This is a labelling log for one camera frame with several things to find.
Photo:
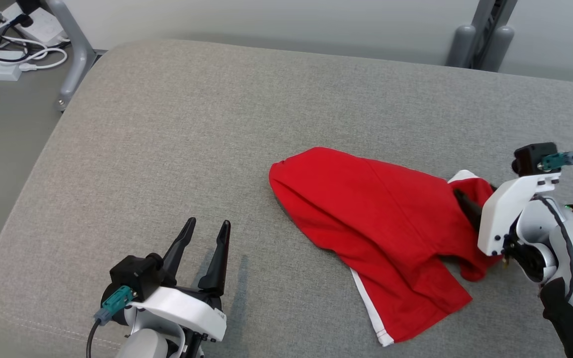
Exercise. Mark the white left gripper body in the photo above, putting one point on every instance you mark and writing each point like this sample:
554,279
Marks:
187,308

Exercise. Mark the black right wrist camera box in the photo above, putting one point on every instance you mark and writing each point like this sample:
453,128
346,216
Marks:
530,156

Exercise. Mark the red shorts with white band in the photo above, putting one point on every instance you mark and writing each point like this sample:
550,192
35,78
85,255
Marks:
366,214

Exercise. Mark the wide white power strip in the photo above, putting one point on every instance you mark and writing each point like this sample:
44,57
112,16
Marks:
43,27

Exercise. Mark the grey metal table leg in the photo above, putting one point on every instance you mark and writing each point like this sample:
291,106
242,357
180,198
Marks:
75,54

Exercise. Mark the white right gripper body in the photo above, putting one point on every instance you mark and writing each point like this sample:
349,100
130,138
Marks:
500,219

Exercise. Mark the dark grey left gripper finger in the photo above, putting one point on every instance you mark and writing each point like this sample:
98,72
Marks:
179,253
217,268

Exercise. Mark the black power adapter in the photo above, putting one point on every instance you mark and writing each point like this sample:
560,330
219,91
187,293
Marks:
27,10

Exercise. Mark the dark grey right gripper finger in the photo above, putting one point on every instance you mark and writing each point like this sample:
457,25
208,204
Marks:
470,209

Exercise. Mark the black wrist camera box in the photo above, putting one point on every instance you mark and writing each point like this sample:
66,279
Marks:
135,273
530,156

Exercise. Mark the grey metal truss post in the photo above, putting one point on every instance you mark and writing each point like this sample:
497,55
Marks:
460,44

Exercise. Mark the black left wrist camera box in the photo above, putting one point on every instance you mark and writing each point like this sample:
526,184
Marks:
135,273

